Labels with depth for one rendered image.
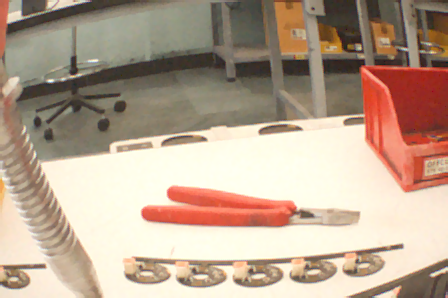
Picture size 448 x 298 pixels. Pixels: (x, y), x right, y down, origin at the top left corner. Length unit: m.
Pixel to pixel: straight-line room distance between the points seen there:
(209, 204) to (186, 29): 4.13
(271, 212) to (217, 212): 0.03
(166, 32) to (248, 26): 0.50
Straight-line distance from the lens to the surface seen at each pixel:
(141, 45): 4.56
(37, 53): 4.56
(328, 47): 4.31
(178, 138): 0.62
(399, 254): 0.37
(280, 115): 3.23
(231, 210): 0.43
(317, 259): 0.38
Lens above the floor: 0.92
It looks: 17 degrees down
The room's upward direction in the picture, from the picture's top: 4 degrees counter-clockwise
